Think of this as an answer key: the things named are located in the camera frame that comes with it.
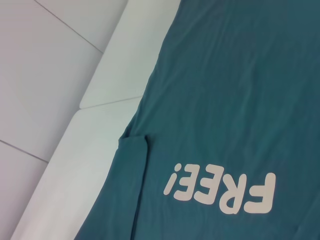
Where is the teal FREE print t-shirt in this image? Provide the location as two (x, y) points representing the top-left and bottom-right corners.
(79, 0), (320, 240)

